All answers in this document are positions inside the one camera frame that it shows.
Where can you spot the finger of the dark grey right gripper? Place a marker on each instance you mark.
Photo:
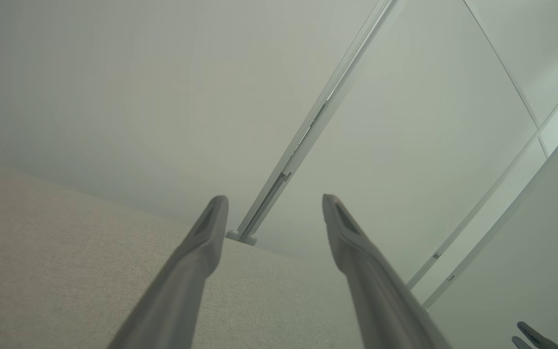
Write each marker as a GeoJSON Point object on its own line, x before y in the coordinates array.
{"type": "Point", "coordinates": [538, 339]}
{"type": "Point", "coordinates": [520, 343]}

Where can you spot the grey metal partition post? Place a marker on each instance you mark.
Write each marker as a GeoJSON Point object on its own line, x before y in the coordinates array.
{"type": "Point", "coordinates": [308, 131]}

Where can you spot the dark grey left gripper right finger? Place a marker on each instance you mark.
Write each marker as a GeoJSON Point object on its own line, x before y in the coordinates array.
{"type": "Point", "coordinates": [376, 291]}

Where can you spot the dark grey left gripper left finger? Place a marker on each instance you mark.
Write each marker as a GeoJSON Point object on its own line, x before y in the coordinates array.
{"type": "Point", "coordinates": [187, 271]}

